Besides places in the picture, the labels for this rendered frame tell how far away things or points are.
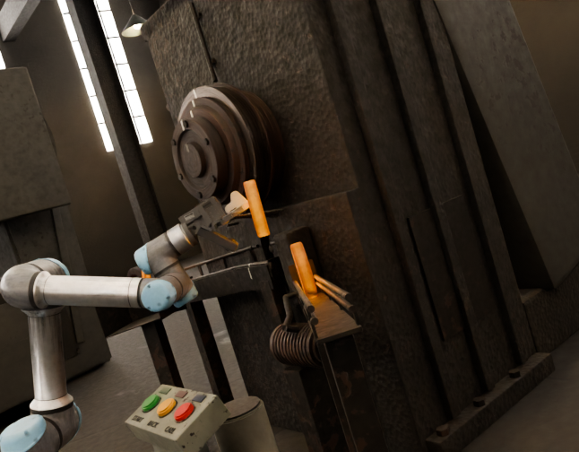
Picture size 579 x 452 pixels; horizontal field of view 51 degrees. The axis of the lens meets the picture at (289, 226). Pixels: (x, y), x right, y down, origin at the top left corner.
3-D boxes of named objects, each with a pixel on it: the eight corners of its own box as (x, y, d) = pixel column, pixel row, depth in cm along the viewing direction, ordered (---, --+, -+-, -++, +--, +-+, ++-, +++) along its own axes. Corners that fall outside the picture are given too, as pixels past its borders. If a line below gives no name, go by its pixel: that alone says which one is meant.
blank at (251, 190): (255, 182, 173) (244, 186, 173) (254, 176, 158) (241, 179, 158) (270, 235, 173) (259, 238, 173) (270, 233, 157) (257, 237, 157)
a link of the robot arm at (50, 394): (21, 460, 167) (3, 264, 162) (48, 437, 181) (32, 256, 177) (62, 460, 165) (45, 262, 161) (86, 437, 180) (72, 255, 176)
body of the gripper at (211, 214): (214, 195, 161) (176, 219, 161) (232, 222, 161) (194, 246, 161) (216, 194, 168) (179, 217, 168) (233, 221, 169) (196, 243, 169)
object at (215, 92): (216, 222, 235) (178, 105, 231) (288, 204, 197) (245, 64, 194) (202, 227, 231) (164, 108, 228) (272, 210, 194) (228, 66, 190)
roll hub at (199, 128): (198, 202, 220) (174, 127, 218) (238, 189, 198) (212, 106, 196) (185, 206, 217) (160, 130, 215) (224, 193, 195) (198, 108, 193)
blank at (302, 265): (320, 304, 170) (308, 308, 170) (305, 258, 178) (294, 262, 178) (315, 280, 157) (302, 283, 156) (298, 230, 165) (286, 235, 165)
